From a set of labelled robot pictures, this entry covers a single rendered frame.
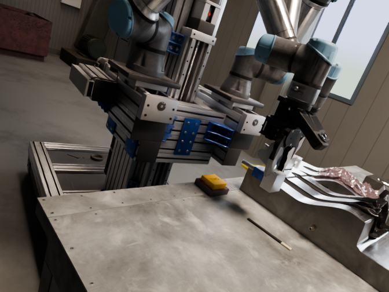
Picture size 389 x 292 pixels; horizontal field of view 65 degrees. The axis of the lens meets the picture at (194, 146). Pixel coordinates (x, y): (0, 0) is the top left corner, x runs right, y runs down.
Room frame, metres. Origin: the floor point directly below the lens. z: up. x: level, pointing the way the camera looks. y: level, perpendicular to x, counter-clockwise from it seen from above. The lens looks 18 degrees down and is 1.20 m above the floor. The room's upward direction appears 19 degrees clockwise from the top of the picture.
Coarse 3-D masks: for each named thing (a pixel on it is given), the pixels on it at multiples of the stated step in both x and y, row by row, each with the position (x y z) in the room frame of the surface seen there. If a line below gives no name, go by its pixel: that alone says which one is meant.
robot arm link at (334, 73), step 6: (336, 66) 1.00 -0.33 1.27; (342, 66) 1.01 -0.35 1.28; (330, 72) 1.00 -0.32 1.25; (336, 72) 1.00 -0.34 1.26; (330, 78) 1.00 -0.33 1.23; (336, 78) 1.01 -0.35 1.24; (324, 84) 1.01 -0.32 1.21; (330, 84) 1.01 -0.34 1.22; (324, 90) 1.01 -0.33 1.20; (330, 90) 1.02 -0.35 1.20; (324, 96) 1.02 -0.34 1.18
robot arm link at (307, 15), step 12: (312, 0) 1.33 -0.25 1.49; (324, 0) 1.33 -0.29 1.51; (336, 0) 1.35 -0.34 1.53; (300, 12) 1.38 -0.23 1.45; (312, 12) 1.36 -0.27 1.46; (300, 24) 1.39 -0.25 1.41; (300, 36) 1.42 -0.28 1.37; (264, 72) 1.48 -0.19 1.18; (276, 72) 1.48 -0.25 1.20; (276, 84) 1.53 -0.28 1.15
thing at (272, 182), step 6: (246, 162) 0.85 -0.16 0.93; (252, 168) 0.83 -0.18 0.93; (258, 168) 0.81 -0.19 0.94; (264, 168) 0.83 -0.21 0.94; (252, 174) 0.81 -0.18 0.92; (258, 174) 0.80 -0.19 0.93; (270, 174) 0.77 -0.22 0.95; (276, 174) 0.76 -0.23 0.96; (282, 174) 0.78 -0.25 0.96; (264, 180) 0.78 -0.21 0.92; (270, 180) 0.77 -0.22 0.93; (276, 180) 0.76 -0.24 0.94; (282, 180) 0.79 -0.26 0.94; (264, 186) 0.77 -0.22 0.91; (270, 186) 0.76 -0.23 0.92; (276, 186) 0.78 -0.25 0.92; (270, 192) 0.76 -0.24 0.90
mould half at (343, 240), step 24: (264, 192) 0.90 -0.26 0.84; (288, 192) 0.86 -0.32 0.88; (312, 192) 0.94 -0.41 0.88; (288, 216) 0.83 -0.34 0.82; (312, 216) 0.79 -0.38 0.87; (336, 216) 0.76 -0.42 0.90; (360, 216) 0.74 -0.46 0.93; (312, 240) 0.77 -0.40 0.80; (336, 240) 0.74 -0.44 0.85; (360, 240) 0.72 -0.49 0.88; (384, 240) 0.81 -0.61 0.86; (360, 264) 0.69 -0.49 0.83; (384, 264) 0.67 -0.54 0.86; (384, 288) 0.64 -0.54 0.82
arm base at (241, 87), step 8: (232, 72) 1.48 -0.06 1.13; (232, 80) 1.46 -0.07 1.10; (240, 80) 1.46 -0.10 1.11; (248, 80) 1.47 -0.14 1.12; (224, 88) 1.47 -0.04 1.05; (232, 88) 1.45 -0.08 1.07; (240, 88) 1.45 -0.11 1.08; (248, 88) 1.48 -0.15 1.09; (240, 96) 1.45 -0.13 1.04; (248, 96) 1.48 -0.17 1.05
